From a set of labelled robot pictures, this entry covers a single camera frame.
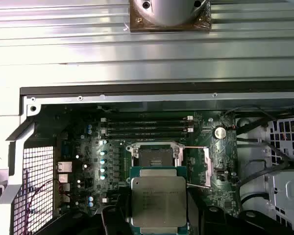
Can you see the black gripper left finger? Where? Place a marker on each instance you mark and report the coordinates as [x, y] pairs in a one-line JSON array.
[[112, 215]]

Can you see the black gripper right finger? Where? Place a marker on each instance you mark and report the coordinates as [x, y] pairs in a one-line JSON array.
[[196, 215]]

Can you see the silver CPU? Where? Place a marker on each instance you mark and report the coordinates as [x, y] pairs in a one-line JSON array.
[[159, 198]]

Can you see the CPU socket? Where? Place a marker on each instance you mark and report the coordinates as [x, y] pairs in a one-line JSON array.
[[147, 154]]

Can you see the RAM slot with white latches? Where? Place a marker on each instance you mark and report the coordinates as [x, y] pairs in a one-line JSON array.
[[147, 122], [147, 133]]

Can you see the green motherboard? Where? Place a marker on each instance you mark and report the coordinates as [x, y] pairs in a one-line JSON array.
[[223, 195]]

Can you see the small teal-top capacitor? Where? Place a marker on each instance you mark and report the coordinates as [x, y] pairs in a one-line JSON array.
[[102, 170], [102, 161], [102, 176], [102, 153]]

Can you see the silver rear port block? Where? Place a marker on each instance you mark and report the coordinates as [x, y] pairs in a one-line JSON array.
[[65, 167]]

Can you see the blue serial port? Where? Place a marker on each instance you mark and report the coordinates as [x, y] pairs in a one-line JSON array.
[[66, 150]]

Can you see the silver coin cell battery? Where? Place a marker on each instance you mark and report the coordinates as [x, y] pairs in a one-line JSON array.
[[219, 132]]

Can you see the grey metal drive cage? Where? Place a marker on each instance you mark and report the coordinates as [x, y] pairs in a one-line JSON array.
[[291, 195]]

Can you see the black PC case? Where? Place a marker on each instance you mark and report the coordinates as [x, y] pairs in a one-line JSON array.
[[137, 88]]

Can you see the square brown base plate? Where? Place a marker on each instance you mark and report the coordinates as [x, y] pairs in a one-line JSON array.
[[137, 24]]

